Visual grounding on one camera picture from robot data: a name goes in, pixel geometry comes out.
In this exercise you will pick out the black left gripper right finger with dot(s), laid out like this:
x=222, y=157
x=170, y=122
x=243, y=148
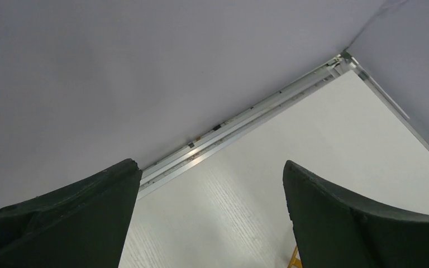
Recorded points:
x=336, y=227

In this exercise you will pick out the aluminium table edge rail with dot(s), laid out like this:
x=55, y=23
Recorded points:
x=227, y=132

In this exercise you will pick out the gold wire glass rack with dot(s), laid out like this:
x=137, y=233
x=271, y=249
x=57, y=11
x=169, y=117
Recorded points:
x=295, y=261

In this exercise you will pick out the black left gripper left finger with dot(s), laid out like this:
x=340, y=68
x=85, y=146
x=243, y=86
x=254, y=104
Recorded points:
x=83, y=224

